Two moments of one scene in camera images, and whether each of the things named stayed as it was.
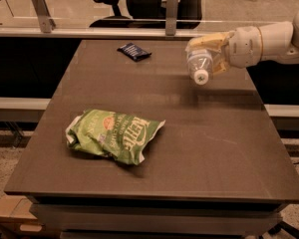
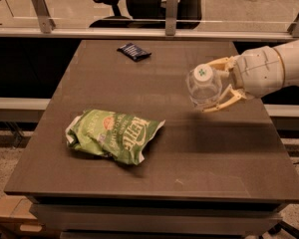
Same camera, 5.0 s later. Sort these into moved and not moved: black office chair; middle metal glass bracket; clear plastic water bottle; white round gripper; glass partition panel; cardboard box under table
Moved: white round gripper; clear plastic water bottle
Not moved: cardboard box under table; middle metal glass bracket; black office chair; glass partition panel
